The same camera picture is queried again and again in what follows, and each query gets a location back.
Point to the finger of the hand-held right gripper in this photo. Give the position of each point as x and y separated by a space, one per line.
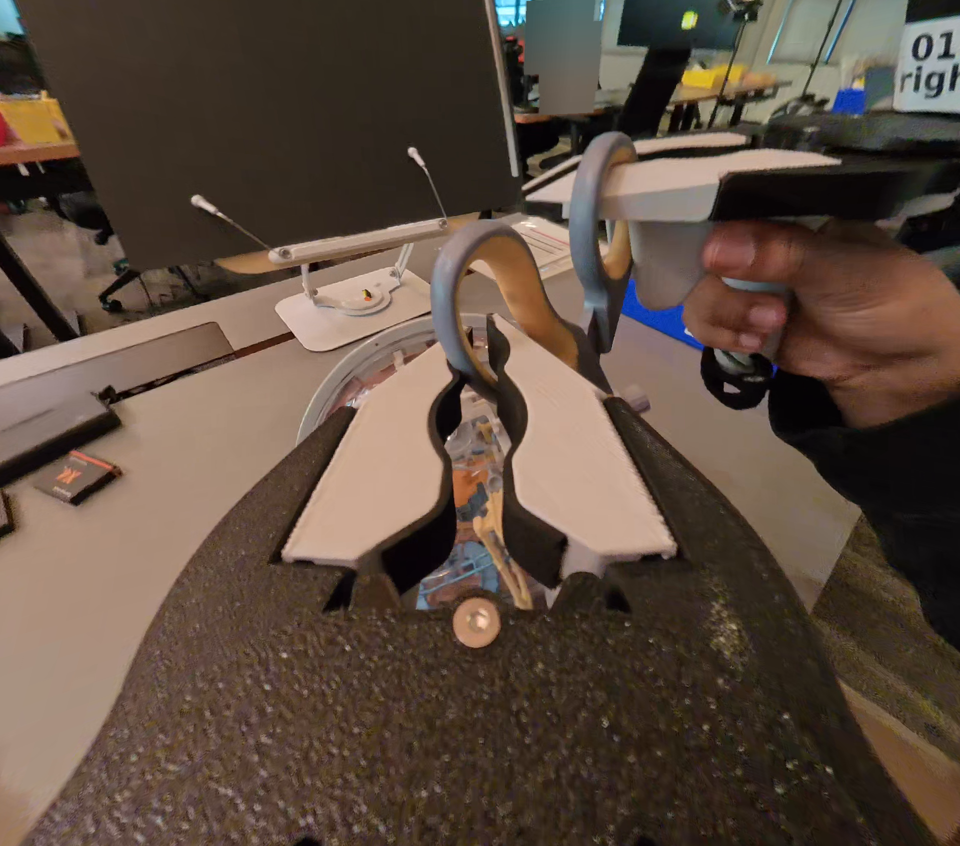
660 193
690 142

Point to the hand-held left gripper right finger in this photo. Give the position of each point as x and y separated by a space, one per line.
592 478

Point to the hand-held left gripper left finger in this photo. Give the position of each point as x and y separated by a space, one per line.
367 478

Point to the person's right hand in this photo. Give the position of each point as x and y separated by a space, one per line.
862 313

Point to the clear maze puzzle ball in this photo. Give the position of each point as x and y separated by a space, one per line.
360 381

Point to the laminated paper sheet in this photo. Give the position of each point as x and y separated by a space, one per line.
544 245

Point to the blue plastic bin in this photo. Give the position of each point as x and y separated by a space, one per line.
652 321

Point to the small black orange card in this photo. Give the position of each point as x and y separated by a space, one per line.
75 478

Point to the black flat device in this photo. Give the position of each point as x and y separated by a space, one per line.
52 429

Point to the black display board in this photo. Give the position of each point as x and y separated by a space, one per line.
225 73

